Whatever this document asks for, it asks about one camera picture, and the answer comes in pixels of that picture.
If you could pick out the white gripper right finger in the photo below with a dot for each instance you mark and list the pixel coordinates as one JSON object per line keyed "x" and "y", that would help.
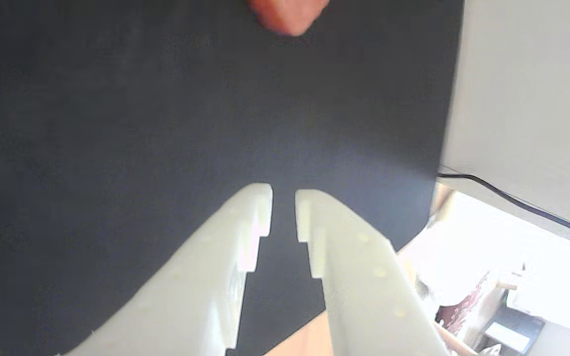
{"x": 364, "y": 296}

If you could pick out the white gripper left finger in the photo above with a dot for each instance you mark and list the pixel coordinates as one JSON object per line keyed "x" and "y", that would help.
{"x": 191, "y": 291}

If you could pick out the brown square toy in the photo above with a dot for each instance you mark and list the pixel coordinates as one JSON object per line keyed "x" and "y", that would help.
{"x": 290, "y": 12}

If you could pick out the black mouse mat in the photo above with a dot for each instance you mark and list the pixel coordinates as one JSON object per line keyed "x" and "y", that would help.
{"x": 141, "y": 123}

